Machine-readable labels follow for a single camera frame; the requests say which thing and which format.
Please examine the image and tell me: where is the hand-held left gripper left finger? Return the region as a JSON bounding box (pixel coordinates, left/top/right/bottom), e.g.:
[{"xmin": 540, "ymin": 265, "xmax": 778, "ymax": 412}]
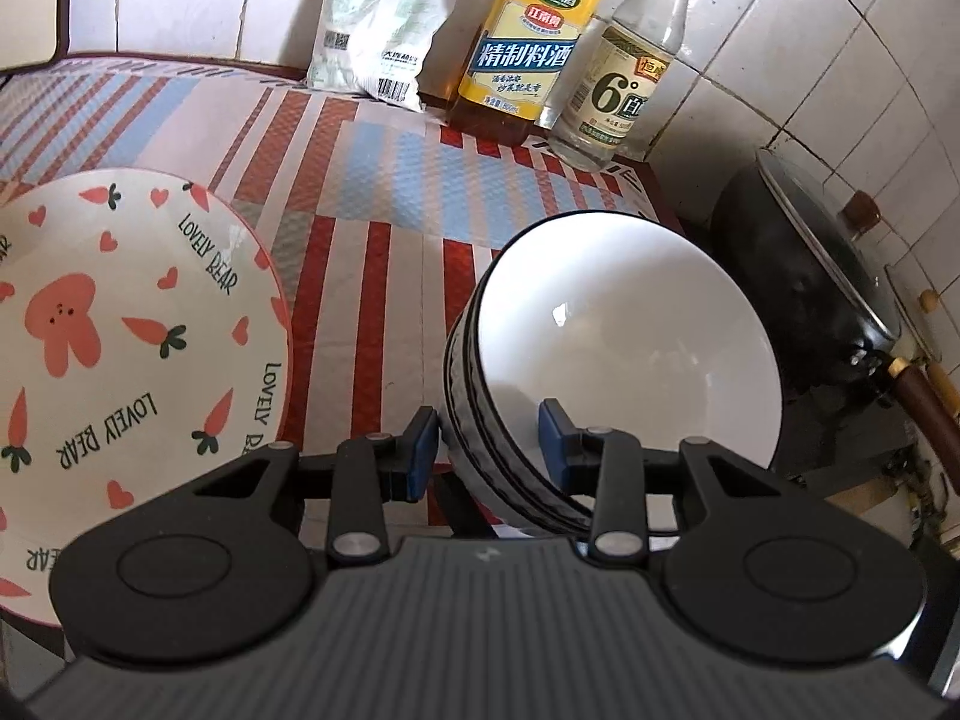
[{"xmin": 191, "ymin": 406, "xmax": 440, "ymax": 568}]

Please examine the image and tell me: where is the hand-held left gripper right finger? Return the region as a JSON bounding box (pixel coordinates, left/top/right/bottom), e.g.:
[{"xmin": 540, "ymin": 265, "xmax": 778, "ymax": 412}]
[{"xmin": 538, "ymin": 397, "xmax": 785, "ymax": 563}]

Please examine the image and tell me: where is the bunny print plate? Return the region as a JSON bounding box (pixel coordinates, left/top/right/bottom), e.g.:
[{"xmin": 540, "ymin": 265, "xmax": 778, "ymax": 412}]
[{"xmin": 0, "ymin": 167, "xmax": 292, "ymax": 627}]

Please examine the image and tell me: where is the striped table mat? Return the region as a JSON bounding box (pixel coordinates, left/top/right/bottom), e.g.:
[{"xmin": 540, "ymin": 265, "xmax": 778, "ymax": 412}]
[{"xmin": 0, "ymin": 52, "xmax": 685, "ymax": 541}]

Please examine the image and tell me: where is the black gas stove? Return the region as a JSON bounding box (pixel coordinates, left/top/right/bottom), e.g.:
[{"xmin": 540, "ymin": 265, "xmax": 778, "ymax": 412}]
[{"xmin": 765, "ymin": 382, "xmax": 931, "ymax": 500}]

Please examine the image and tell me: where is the glass pot lid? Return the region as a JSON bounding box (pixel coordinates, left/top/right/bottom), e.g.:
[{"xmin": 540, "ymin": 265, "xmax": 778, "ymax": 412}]
[{"xmin": 754, "ymin": 148, "xmax": 902, "ymax": 347}]

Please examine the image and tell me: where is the clear vinegar bottle yellow cap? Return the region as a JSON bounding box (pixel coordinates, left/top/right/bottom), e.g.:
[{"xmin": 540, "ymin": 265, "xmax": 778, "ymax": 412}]
[{"xmin": 550, "ymin": 0, "xmax": 713, "ymax": 172}]

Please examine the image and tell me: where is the cooking wine bottle yellow label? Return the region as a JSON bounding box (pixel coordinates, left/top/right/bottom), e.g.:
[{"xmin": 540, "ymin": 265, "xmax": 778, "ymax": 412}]
[{"xmin": 448, "ymin": 0, "xmax": 612, "ymax": 145}]

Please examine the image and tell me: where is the white seasoning packet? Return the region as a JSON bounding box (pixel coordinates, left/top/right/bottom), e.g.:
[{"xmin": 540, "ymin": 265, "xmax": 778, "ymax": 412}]
[
  {"xmin": 306, "ymin": 0, "xmax": 421, "ymax": 91},
  {"xmin": 360, "ymin": 0, "xmax": 452, "ymax": 111}
]

